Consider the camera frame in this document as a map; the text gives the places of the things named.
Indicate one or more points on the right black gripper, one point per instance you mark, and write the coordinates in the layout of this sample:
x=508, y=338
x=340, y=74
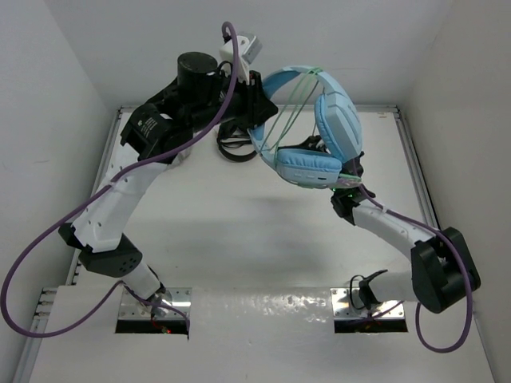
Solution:
x=313, y=143

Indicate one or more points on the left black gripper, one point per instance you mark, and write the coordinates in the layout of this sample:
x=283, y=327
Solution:
x=254, y=105

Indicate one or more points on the light blue headphones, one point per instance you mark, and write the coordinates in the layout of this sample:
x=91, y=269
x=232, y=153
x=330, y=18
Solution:
x=336, y=121

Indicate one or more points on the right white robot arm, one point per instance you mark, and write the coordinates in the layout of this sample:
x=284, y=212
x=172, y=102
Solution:
x=442, y=270

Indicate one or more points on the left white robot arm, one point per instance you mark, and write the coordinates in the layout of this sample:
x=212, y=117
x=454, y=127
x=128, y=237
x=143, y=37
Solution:
x=151, y=143

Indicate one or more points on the black headphones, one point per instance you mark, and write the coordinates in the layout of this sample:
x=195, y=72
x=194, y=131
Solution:
x=231, y=136

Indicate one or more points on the white front cover board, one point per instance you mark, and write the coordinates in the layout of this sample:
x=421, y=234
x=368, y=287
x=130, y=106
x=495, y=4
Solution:
x=241, y=336

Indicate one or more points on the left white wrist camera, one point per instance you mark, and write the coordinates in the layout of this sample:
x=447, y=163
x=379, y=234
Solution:
x=249, y=47

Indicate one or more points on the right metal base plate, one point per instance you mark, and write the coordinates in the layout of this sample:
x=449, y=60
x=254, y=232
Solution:
x=347, y=306

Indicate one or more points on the metal base plate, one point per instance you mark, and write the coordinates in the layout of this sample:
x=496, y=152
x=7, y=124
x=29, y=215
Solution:
x=131, y=309
x=347, y=306

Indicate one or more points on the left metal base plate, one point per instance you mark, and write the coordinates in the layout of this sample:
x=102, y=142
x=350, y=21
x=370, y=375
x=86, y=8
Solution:
x=131, y=309

